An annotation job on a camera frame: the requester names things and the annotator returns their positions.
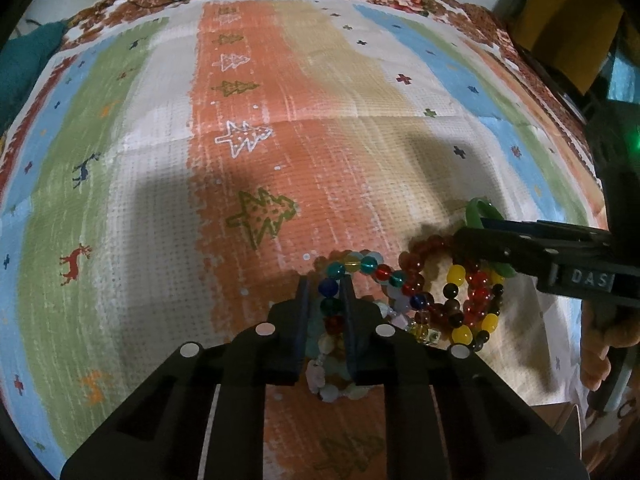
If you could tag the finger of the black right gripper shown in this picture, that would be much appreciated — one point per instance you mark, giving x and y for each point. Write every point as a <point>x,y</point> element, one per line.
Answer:
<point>522,256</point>
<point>543,232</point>

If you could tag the right hand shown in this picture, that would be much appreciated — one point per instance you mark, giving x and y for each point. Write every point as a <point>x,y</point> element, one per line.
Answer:
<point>595,365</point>

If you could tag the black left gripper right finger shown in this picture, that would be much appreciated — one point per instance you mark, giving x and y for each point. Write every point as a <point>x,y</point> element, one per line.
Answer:
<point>377,353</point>

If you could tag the striped colourful christmas mat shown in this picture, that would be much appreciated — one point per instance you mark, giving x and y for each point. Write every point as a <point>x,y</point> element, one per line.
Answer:
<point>280,169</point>

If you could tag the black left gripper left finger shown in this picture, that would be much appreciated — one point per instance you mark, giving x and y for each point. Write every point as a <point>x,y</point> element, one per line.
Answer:
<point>273,352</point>

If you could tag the mustard yellow hanging cloth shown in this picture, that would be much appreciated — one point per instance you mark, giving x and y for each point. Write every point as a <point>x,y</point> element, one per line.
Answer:
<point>571,36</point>

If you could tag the turquoise patterned curtain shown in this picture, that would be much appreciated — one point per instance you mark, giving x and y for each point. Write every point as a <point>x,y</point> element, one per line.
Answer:
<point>624,84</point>

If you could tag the teal pillow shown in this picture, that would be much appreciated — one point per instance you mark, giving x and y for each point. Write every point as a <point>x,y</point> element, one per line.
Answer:
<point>22,61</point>

